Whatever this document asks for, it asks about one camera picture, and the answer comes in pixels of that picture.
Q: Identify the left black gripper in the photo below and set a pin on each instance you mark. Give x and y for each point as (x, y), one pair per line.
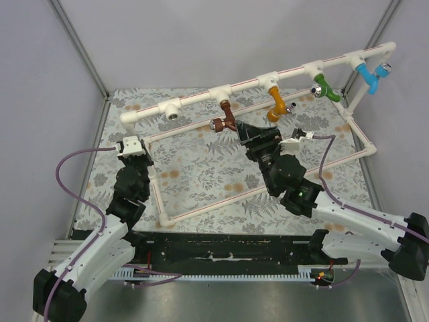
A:
(135, 159)

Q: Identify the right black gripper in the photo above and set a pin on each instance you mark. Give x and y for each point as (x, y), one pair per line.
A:
(263, 143)

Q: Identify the orange water faucet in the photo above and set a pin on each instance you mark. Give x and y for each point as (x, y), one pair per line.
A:
(280, 108)

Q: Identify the brown water faucet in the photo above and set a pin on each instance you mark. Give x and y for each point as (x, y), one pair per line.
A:
(228, 122)

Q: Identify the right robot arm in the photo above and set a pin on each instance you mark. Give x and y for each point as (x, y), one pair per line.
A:
(401, 241)

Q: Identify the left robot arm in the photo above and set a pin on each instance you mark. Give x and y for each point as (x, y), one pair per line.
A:
(63, 293)

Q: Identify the green water faucet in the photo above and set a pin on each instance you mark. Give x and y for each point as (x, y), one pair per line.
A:
(322, 89)

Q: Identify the blue water faucet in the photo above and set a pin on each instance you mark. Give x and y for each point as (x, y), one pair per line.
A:
(372, 78)

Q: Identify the floral patterned table mat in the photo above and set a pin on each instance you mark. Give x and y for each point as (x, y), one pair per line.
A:
(200, 167)

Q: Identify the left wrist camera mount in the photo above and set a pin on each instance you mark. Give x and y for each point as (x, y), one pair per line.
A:
(130, 146)

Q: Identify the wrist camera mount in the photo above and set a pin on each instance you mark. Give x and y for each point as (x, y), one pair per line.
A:
(293, 144)
(130, 146)

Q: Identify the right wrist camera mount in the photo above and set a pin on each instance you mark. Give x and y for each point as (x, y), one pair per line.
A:
(293, 144)

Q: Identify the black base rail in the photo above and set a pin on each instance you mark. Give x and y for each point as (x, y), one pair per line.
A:
(198, 252)

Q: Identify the white slotted cable duct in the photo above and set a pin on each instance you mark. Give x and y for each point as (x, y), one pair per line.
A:
(134, 275)

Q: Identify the aluminium frame profile left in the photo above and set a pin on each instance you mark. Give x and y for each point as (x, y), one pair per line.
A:
(78, 45)

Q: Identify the aluminium frame profile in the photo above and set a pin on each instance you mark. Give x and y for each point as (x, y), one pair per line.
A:
(384, 22)
(78, 45)

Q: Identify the aluminium frame profile right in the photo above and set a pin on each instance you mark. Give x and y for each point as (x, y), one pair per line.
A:
(384, 22)

